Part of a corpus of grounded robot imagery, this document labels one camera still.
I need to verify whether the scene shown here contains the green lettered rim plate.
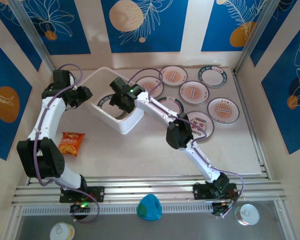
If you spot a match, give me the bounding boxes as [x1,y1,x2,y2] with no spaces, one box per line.
[197,66,228,89]
[97,94,130,121]

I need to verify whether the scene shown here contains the white plastic bin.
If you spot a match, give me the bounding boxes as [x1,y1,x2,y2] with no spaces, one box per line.
[77,66,145,136]

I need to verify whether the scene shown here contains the orange sunburst plate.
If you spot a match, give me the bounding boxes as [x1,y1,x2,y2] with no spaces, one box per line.
[158,65,188,88]
[134,76,165,99]
[178,80,210,105]
[206,97,240,125]

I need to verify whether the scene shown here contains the green red ring plate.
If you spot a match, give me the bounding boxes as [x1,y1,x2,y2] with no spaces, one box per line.
[156,96,185,117]

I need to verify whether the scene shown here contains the plate with colourful characters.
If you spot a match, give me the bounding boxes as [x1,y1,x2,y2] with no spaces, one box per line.
[186,111,215,141]

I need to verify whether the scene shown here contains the orange chip bag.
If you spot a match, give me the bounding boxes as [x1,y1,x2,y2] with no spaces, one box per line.
[58,131,86,157]

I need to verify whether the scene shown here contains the aluminium mounting rails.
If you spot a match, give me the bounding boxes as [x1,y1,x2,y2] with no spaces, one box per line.
[11,176,288,208]

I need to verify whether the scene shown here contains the blue rounded triangular object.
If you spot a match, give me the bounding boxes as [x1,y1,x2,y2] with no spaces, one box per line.
[136,194,163,222]

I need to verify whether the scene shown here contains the black controller board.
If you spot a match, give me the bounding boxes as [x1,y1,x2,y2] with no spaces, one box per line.
[211,202,231,217]
[69,202,91,214]

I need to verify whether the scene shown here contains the yellow tin can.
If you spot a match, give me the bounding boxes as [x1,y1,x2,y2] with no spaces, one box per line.
[49,222,75,240]

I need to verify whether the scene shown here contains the silver tin can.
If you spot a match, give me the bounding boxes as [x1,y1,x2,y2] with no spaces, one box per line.
[234,203,260,227]

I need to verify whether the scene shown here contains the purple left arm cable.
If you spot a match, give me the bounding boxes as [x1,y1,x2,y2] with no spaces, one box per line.
[33,63,101,224]

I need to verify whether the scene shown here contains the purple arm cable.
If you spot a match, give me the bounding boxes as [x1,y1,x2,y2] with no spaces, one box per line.
[126,68,245,218]
[33,63,101,224]

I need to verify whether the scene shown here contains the aluminium frame post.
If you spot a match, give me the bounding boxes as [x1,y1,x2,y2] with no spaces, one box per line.
[233,0,275,75]
[7,0,62,78]

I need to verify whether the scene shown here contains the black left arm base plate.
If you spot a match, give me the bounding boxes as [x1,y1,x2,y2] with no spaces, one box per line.
[59,186,105,203]

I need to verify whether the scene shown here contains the white slotted cable duct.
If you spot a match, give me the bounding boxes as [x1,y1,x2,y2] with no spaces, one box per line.
[21,202,215,216]

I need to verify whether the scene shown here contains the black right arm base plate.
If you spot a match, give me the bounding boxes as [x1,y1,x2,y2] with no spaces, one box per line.
[192,182,238,201]

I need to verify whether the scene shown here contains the aluminium side rail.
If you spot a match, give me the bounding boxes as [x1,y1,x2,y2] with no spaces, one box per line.
[231,69,271,180]

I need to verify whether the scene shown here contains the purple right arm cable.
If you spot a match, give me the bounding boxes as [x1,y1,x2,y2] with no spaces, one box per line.
[126,68,245,218]

